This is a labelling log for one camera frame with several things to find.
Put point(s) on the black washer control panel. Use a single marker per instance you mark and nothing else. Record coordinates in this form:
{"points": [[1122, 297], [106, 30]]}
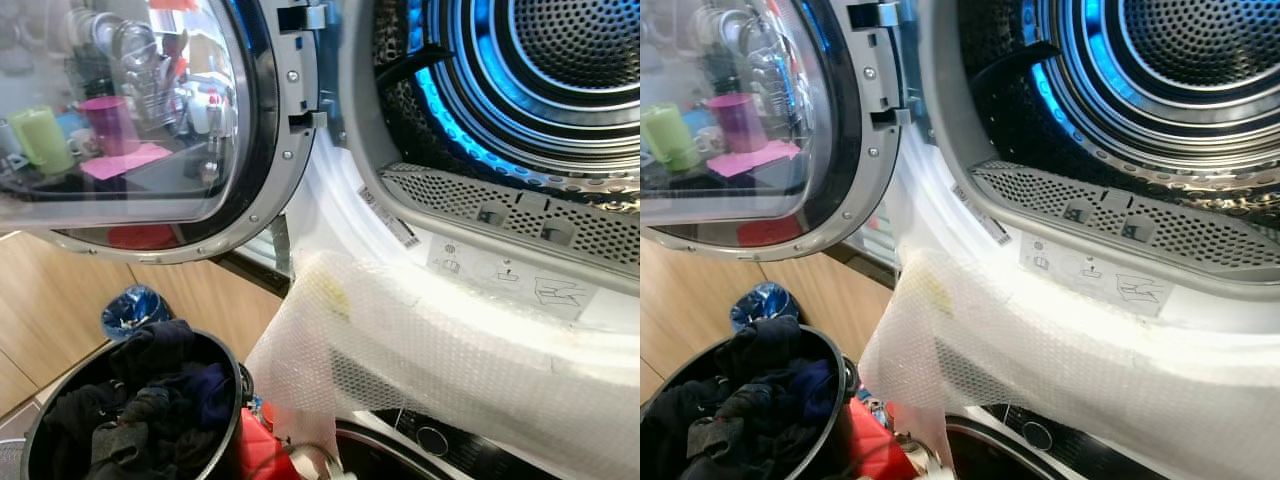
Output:
{"points": [[1050, 445], [450, 450]]}

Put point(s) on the white instruction sticker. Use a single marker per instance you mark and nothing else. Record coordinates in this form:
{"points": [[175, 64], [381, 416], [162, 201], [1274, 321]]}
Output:
{"points": [[1100, 275], [510, 275]]}

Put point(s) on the blue plastic bag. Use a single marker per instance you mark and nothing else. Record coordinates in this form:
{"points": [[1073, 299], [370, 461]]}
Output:
{"points": [[762, 302], [132, 310]]}

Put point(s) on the dark clothes pile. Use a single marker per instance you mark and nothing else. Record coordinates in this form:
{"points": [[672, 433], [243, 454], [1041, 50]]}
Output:
{"points": [[130, 410], [750, 400]]}

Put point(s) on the grey perforated lint filter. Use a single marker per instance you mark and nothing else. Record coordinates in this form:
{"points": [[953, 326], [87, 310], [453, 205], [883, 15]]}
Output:
{"points": [[520, 210], [1130, 210]]}

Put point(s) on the round glass dryer door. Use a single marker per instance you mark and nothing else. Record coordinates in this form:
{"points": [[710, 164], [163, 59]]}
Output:
{"points": [[150, 120], [760, 120]]}

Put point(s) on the red box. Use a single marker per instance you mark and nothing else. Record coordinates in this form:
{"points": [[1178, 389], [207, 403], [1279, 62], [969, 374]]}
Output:
{"points": [[262, 450], [878, 445]]}

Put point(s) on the white barcode label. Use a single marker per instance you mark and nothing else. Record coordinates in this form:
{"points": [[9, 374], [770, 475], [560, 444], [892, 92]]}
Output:
{"points": [[388, 216], [980, 214]]}

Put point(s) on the perforated steel dryer drum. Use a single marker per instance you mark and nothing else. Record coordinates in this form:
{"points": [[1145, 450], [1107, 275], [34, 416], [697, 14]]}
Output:
{"points": [[1150, 90], [540, 90]]}

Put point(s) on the black round laundry basket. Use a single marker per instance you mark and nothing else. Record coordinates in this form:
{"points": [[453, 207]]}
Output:
{"points": [[232, 380], [838, 380]]}

